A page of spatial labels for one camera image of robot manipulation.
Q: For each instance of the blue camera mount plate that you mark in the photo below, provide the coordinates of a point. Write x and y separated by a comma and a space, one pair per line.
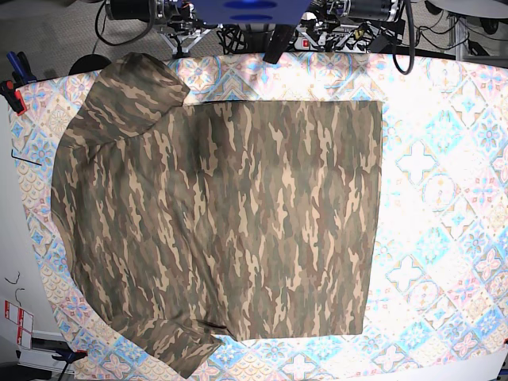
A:
285, 12

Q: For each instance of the black clamp bottom left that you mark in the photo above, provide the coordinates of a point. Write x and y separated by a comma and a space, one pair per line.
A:
68, 356

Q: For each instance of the red white label sticker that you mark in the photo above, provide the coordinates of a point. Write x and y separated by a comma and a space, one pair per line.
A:
16, 324

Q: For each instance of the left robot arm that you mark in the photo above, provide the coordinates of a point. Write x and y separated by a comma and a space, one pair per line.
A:
374, 10

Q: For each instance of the white power strip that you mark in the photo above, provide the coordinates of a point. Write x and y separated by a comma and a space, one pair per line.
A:
342, 41

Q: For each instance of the patterned tile tablecloth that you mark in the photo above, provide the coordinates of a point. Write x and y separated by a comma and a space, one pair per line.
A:
437, 304

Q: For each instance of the black post under mount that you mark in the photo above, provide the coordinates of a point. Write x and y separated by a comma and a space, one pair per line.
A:
278, 43

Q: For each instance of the blue handled clamp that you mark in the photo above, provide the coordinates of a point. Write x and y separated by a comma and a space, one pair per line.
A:
19, 68

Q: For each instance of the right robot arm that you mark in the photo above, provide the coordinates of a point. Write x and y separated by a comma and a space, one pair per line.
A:
143, 10

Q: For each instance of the camouflage T-shirt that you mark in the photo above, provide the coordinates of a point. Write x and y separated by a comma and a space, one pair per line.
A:
182, 224

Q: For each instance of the black red-tipped clamp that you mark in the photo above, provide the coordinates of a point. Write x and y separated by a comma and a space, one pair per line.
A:
13, 97

